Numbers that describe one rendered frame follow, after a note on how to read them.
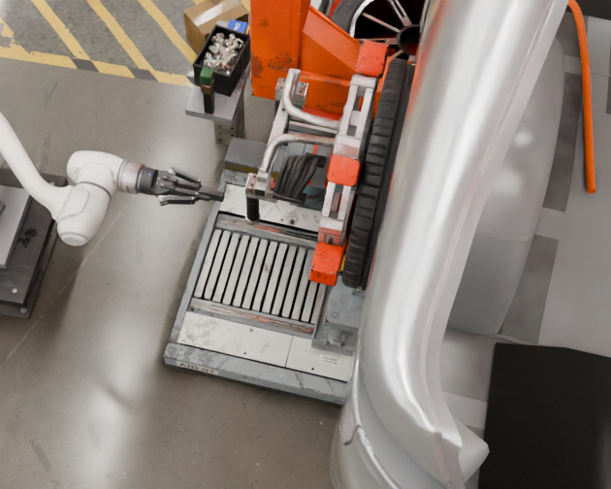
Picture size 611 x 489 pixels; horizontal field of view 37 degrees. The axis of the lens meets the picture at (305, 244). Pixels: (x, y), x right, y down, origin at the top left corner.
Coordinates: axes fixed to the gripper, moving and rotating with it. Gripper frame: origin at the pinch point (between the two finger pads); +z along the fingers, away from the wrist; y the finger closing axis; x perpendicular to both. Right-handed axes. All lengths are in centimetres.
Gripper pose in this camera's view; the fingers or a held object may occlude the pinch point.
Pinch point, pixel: (211, 194)
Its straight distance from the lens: 257.2
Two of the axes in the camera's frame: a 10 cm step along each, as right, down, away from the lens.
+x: 0.5, -4.8, -8.8
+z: 9.7, 2.1, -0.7
